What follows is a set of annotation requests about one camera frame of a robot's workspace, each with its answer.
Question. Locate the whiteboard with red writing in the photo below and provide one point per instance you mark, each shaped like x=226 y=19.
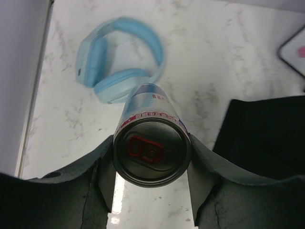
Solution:
x=292 y=52

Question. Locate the black canvas bag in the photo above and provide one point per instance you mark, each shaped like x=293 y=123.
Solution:
x=265 y=137

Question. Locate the blue headphones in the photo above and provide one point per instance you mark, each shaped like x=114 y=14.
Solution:
x=109 y=72

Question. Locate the silver can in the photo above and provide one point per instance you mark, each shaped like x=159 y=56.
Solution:
x=151 y=146

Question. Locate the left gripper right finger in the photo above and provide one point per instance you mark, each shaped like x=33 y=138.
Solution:
x=226 y=196

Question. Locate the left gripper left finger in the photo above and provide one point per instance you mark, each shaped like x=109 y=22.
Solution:
x=77 y=196

